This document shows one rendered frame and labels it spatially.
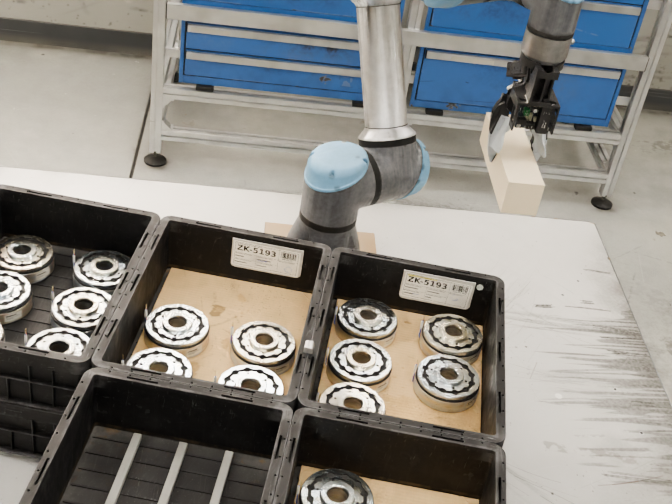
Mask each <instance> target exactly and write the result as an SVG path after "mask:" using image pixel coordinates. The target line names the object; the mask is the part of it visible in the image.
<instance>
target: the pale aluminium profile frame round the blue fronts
mask: <svg viewBox="0 0 672 504"><path fill-rule="evenodd" d="M423 8H424V2H423V1H421V0H411V2H410V8H409V13H408V19H407V24H406V28H402V43H403V59H404V74H405V90H406V96H407V91H408V86H409V83H413V82H414V77H415V72H416V71H412V65H413V60H414V55H415V50H416V46H419V47H428V48H437V49H446V50H455V51H464V52H473V53H482V54H491V55H500V56H509V57H518V58H520V55H521V51H522V50H521V44H522V41H515V40H506V39H497V38H489V37H480V36H471V35H462V34H453V33H444V32H435V31H426V30H419V29H420V24H421V19H422V14H423ZM647 9H653V10H659V13H658V16H657V19H656V22H655V25H654V27H653V30H652V33H651V36H650V39H649V42H648V45H647V48H646V51H645V54H644V55H640V54H631V53H622V52H613V51H604V50H595V49H586V48H577V47H570V48H569V52H568V56H567V58H566V60H565V63H572V64H581V65H590V66H599V67H608V68H617V69H626V70H635V71H639V72H638V75H637V78H636V81H635V84H634V87H633V90H632V93H631V96H630V97H625V96H618V97H617V100H616V103H615V104H616V105H625V106H627V108H626V111H625V114H624V117H623V119H622V117H621V115H620V113H619V111H618V109H617V108H616V106H614V109H613V112H612V115H611V119H610V122H609V127H610V129H602V128H595V126H594V125H585V124H575V123H574V126H573V125H564V124H556V125H555V128H554V131H553V135H551V134H550V132H548V137H547V138H555V139H565V140H575V141H584V142H586V143H587V145H588V147H589V149H590V152H591V154H592V156H593V158H594V160H595V162H596V165H597V167H598V169H597V168H587V167H577V166H567V165H557V164H547V163H537V162H536V163H537V165H538V168H539V171H540V174H541V176H542V178H552V179H562V180H572V181H582V182H592V183H601V185H600V188H599V193H600V195H601V196H602V197H599V196H597V197H593V198H592V199H591V204H592V205H593V206H594V207H596V208H598V209H601V210H609V209H611V208H612V205H613V204H612V202H611V201H610V200H608V199H607V198H605V197H611V196H612V193H613V191H614V188H615V185H616V182H617V179H618V176H619V173H620V170H621V167H622V165H623V162H624V159H625V156H626V153H627V150H628V147H629V144H630V142H631V139H632V136H633V133H634V130H635V127H636V124H637V121H638V118H639V116H640V113H641V110H642V107H643V104H644V101H645V98H646V95H647V92H648V90H649V87H650V84H651V81H652V78H653V75H654V72H655V69H656V66H657V64H658V61H659V58H660V55H661V52H662V49H663V46H664V43H665V40H666V38H667V35H668V32H669V29H670V26H671V23H672V0H663V1H661V0H649V3H648V6H647ZM166 19H168V21H167V25H166ZM182 20H185V21H194V22H203V23H212V24H221V25H230V26H240V27H249V28H258V29H268V30H277V31H286V32H295V33H304V34H313V35H321V36H330V37H339V38H347V39H356V40H358V27H357V23H356V22H347V21H339V20H330V19H321V18H313V17H304V16H295V15H287V14H278V13H268V12H259V11H250V10H241V9H232V8H223V7H214V6H205V5H196V4H187V3H182V0H171V2H169V1H167V0H154V6H153V40H152V73H151V107H150V140H149V152H150V153H153V154H148V155H146V156H145V157H144V163H145V164H146V165H148V166H151V167H160V166H163V165H165V164H166V157H165V156H163V155H161V154H157V153H161V149H162V140H166V141H176V142H186V143H196V144H206V145H217V146H227V147H237V148H247V149H257V150H267V151H278V152H288V153H298V154H308V155H310V154H311V152H312V151H313V150H314V149H315V148H316V147H318V146H320V145H322V144H324V143H327V142H328V141H318V140H308V139H298V138H288V137H278V136H268V135H258V134H248V133H238V132H228V131H218V130H208V129H198V128H188V127H178V126H173V124H171V123H170V122H169V121H168V120H167V119H166V114H167V109H168V104H169V102H171V101H174V99H176V100H185V101H195V102H205V103H215V104H224V105H234V106H244V107H254V108H263V109H273V110H283V111H292V112H302V113H312V114H322V115H331V116H341V117H351V118H361V119H364V106H363V101H355V100H352V102H343V101H334V100H324V99H314V98H305V97H295V96H286V95H276V94H267V93H257V92H247V91H238V90H228V89H219V88H214V86H212V85H202V84H196V86H190V85H180V84H173V83H177V82H179V73H177V72H176V71H178V67H179V58H180V42H181V37H180V29H181V21H182ZM484 120H485V116H477V115H468V114H458V113H449V112H443V110H441V109H432V108H425V110H420V109H410V108H407V121H408V125H412V124H419V125H429V126H438V127H448V128H458V129H468V130H477V131H482V128H483V124H484ZM603 143H604V144H613V149H612V152H611V155H610V157H609V155H608V153H607V151H606V149H605V147H604V145H603ZM428 154H429V159H430V167H440V168H450V169H460V170H470V171H481V172H489V171H488V168H487V165H486V161H485V158H484V157H478V156H468V155H458V154H448V153H438V152H428Z"/></svg>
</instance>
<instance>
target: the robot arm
mask: <svg viewBox="0 0 672 504"><path fill-rule="evenodd" d="M351 1H352V2H353V3H354V4H355V6H356V14H357V27H358V40H359V54H360V67H361V80H362V93H363V106H364V119H365V128H364V130H363V131H362V132H361V134H360V135H359V136H358V140H359V145H357V144H354V143H351V142H345V143H342V141H332V142H327V143H324V144H322V145H320V146H318V147H316V148H315V149H314V150H313V151H312V152H311V154H310V155H309V158H308V162H307V165H306V168H305V171H304V184H303V191H302V197H301V204H300V211H299V215H298V217H297V219H296V220H295V222H294V224H293V226H292V227H291V229H290V231H289V233H288V235H287V237H290V238H295V239H301V240H306V241H311V242H317V243H322V244H325V245H327V246H329V247H330V248H331V250H332V251H333V250H334V249H336V248H339V247H343V248H349V249H354V250H360V245H359V239H358V234H357V228H356V221H357V216H358V211H359V209H360V208H363V207H367V206H371V205H375V204H379V203H383V202H387V201H392V200H399V199H404V198H406V197H407V196H410V195H413V194H416V193H417V192H419V191H420V190H421V189H422V187H423V186H424V185H425V184H426V182H427V179H428V176H429V172H430V159H429V154H428V151H425V148H426V147H425V145H424V144H423V143H422V142H421V141H420V140H418V139H416V132H415V131H414V130H413V129H412V128H411V127H410V126H409V125H408V121H407V106H406V90H405V74H404V59H403V43H402V27H401V12H400V2H401V0H351ZM421 1H423V2H424V3H425V5H426V6H428V7H431V8H452V7H455V6H460V5H468V4H476V3H484V2H492V1H500V0H421ZM512 1H514V2H516V3H518V4H519V5H521V6H523V7H524V8H526V9H529V10H530V15H529V19H528V23H527V26H526V29H525V33H524V37H523V41H522V44H521V50H522V51H521V55H520V60H514V61H513V62H508V63H507V72H506V77H513V79H516V80H519V81H513V84H511V85H510V86H508V87H507V91H508V92H507V93H506V94H505V93H502V94H501V97H500V98H499V100H498V101H497V102H496V103H495V105H494V106H493V108H492V111H491V115H490V123H489V134H488V145H487V150H488V157H489V161H490V162H492V161H493V160H494V158H495V156H496V154H497V153H499V152H500V151H501V149H502V147H503V143H504V136H505V133H506V132H508V131H509V130H510V129H511V131H513V128H514V127H515V128H525V129H530V131H531V133H532V138H531V140H530V143H531V149H532V152H533V155H534V157H535V160H536V162H537V161H538V159H539V158H540V156H542V157H543V158H545V157H546V146H545V145H546V142H547V137H548V132H550V134H551V135H553V131H554V128H555V125H556V121H557V118H558V114H559V111H560V108H561V107H560V104H559V102H558V100H557V97H556V95H555V93H554V90H553V89H552V88H553V85H554V81H555V80H558V78H559V75H560V71H561V70H562V69H563V66H564V63H565V60H566V58H567V56H568V52H569V48H570V45H573V44H574V43H575V40H574V39H572V38H573V36H574V32H575V29H576V25H577V22H578V18H579V15H580V11H581V8H582V5H583V1H584V0H512ZM509 111H510V112H511V117H509ZM555 112H556V116H555ZM512 119H513V120H512Z"/></svg>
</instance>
